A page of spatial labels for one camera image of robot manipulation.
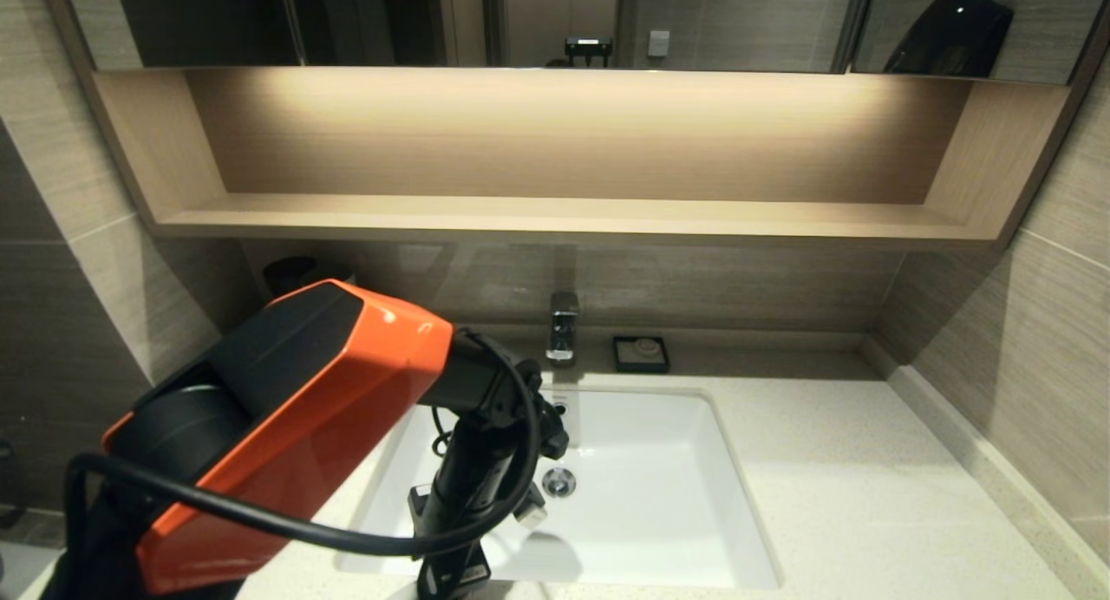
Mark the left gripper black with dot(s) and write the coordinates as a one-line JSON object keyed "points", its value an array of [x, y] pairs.
{"points": [[455, 574]]}

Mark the chrome sink drain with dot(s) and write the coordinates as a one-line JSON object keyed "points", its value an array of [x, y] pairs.
{"points": [[561, 482]]}

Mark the white sink basin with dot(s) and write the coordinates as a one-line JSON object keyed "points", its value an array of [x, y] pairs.
{"points": [[650, 535]]}

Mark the chrome faucet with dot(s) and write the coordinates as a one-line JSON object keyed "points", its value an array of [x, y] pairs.
{"points": [[563, 327]]}

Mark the black soap dish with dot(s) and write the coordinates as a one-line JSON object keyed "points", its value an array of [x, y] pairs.
{"points": [[620, 359]]}

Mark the round beige soap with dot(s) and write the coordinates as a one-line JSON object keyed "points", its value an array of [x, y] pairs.
{"points": [[646, 348]]}

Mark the black cylindrical cup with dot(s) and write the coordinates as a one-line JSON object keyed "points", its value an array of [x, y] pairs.
{"points": [[286, 275]]}

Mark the mirror cabinet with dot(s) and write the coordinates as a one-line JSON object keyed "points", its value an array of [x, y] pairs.
{"points": [[217, 19]]}

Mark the glossy black dome object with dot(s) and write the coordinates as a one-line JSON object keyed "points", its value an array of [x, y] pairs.
{"points": [[950, 38]]}

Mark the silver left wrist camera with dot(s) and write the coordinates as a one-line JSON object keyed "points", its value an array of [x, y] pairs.
{"points": [[532, 513]]}

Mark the light wooden wall shelf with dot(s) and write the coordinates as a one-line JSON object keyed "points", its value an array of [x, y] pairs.
{"points": [[564, 218]]}

